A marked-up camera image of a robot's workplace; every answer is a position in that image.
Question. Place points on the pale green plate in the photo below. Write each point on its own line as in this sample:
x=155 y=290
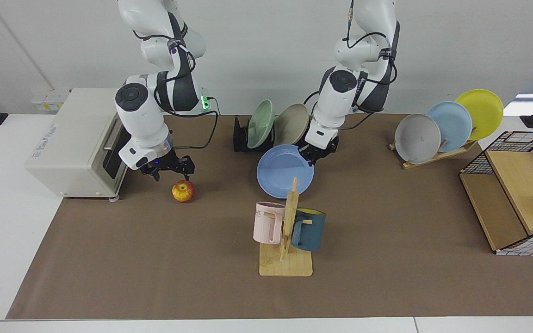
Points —
x=261 y=124

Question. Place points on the white wall socket strip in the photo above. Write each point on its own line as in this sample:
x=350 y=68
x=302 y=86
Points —
x=46 y=99

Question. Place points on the dark blue cup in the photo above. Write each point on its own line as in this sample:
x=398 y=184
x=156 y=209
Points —
x=310 y=233

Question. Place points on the brown table cloth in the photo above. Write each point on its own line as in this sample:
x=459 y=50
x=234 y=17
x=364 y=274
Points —
x=155 y=259

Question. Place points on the wooden plate rack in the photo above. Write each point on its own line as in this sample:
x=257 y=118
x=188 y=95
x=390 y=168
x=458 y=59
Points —
x=426 y=159

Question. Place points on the red yellow apple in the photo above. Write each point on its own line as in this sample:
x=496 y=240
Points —
x=183 y=192

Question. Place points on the pale toaster oven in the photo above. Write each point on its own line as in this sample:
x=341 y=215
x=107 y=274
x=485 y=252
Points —
x=72 y=138

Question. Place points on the grey plate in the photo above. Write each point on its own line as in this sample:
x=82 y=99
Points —
x=417 y=138

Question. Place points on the wooden cup stand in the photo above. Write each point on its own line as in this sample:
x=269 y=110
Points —
x=285 y=266

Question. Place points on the light blue plate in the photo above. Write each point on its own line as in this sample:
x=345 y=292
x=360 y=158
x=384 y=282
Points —
x=451 y=122

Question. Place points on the pink cup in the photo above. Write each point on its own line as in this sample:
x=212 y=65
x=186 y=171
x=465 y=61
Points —
x=264 y=224

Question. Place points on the beige plate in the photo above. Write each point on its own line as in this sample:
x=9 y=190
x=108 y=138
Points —
x=292 y=125

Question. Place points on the yellow plate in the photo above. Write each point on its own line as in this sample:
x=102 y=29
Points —
x=481 y=111

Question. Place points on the black dish rack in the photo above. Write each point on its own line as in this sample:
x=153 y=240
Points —
x=240 y=134

